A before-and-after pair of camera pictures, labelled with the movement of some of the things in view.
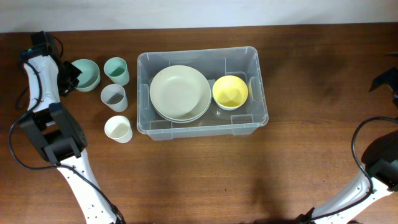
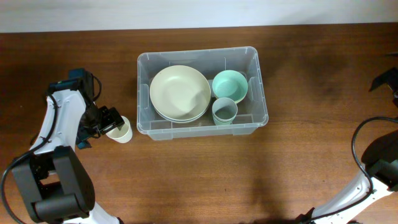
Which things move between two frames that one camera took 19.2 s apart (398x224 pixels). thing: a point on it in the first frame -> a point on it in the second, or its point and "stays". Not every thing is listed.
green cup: [115, 69] -> [219, 122]
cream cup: [117, 128] stays
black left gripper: [66, 88] -> [113, 119]
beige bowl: [182, 109] stays
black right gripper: [390, 78] stays
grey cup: [114, 96] -> [224, 109]
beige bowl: [180, 93] stays
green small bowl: [90, 78] -> [230, 84]
